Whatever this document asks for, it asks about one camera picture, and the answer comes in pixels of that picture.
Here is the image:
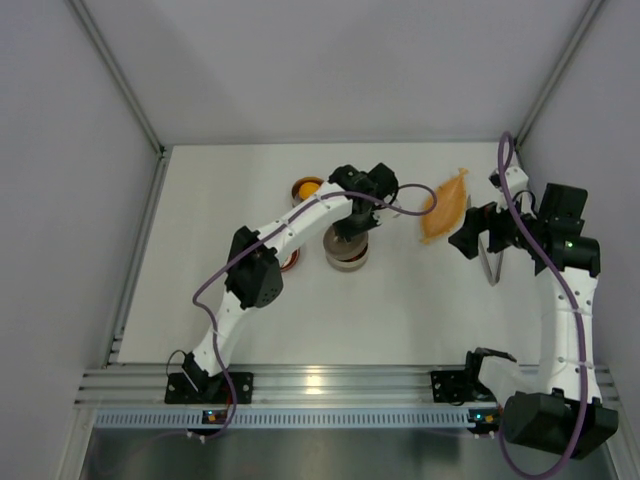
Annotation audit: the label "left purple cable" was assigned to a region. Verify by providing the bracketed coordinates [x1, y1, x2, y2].
[192, 182, 439, 441]

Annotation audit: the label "left aluminium frame post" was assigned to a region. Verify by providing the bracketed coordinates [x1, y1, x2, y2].
[66, 0, 166, 158]

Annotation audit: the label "orange round food ball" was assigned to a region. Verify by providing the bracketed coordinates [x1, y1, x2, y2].
[298, 182, 320, 201]

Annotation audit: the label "metal tongs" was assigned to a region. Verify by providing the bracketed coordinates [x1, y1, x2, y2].
[476, 207, 504, 287]

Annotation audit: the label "aluminium frame post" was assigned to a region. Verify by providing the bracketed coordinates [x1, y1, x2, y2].
[512, 0, 614, 149]
[66, 0, 166, 158]

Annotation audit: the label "right aluminium frame post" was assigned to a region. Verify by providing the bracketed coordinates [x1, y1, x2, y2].
[512, 0, 614, 149]

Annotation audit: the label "red-banded steel lunch tin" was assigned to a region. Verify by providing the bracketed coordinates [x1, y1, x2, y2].
[291, 176, 324, 206]

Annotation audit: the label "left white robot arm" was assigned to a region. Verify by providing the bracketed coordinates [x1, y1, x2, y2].
[182, 163, 399, 402]

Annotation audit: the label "slotted grey cable duct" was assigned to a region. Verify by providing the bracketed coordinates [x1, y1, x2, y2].
[94, 406, 499, 430]

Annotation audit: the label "beige-banded steel lunch tin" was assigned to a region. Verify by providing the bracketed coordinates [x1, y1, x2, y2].
[325, 245, 369, 272]

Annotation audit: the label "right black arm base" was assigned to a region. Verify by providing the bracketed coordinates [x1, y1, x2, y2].
[430, 347, 516, 406]

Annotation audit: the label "brown round lid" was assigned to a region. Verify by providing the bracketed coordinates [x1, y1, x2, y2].
[323, 226, 369, 261]

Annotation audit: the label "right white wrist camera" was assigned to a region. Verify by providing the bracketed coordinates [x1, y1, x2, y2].
[489, 166, 529, 196]

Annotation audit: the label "aluminium mounting rail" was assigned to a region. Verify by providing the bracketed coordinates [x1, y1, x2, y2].
[74, 363, 619, 405]

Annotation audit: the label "red round lid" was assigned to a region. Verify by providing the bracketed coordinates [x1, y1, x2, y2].
[280, 248, 301, 272]

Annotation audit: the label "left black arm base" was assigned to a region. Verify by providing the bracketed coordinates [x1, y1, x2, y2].
[164, 371, 254, 405]

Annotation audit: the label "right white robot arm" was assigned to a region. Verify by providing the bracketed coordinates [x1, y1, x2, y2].
[449, 183, 619, 459]

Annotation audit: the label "orange leaf-shaped woven tray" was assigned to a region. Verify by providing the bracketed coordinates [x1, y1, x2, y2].
[420, 168, 469, 244]

